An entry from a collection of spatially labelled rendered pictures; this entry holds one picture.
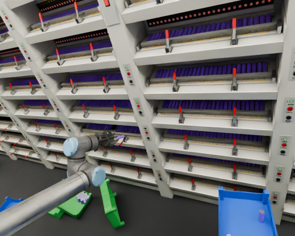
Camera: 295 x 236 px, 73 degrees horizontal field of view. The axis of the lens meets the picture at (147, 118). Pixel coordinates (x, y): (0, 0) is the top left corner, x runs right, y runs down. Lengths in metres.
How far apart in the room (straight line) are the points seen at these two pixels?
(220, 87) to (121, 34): 0.51
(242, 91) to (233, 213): 0.53
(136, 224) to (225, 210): 0.78
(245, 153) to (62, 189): 0.90
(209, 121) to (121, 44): 0.58
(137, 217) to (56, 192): 0.87
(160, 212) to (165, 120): 0.77
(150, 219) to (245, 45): 1.28
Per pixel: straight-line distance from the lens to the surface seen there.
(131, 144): 1.37
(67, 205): 1.93
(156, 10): 0.90
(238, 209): 1.05
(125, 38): 0.99
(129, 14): 0.95
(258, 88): 0.95
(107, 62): 1.09
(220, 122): 1.06
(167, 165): 1.41
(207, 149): 1.20
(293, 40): 0.86
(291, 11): 0.84
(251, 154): 1.18
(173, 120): 1.12
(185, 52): 0.90
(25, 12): 1.52
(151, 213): 1.65
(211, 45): 0.90
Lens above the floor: 1.37
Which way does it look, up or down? 32 degrees down
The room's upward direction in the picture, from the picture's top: 16 degrees counter-clockwise
